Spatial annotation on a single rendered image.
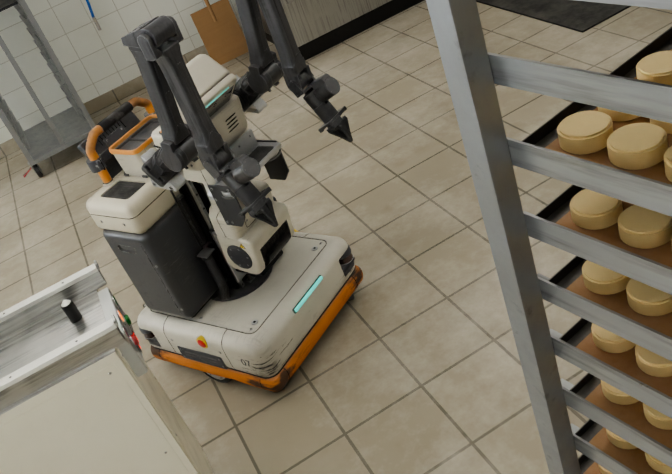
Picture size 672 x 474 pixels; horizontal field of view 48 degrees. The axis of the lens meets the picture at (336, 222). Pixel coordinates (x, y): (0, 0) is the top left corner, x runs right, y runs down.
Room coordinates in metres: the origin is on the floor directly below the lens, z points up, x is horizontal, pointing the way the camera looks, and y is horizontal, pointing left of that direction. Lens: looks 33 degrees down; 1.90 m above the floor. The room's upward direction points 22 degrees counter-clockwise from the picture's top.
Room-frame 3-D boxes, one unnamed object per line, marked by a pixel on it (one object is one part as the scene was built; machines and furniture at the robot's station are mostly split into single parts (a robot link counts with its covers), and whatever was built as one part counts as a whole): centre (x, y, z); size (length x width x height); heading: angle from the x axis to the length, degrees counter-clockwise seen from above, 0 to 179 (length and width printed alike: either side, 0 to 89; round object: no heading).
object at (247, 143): (2.20, 0.21, 0.77); 0.28 x 0.16 x 0.22; 136
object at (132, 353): (1.63, 0.62, 0.77); 0.24 x 0.04 x 0.14; 13
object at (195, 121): (1.93, 0.24, 1.18); 0.11 x 0.06 x 0.43; 136
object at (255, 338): (2.40, 0.42, 0.16); 0.67 x 0.64 x 0.25; 46
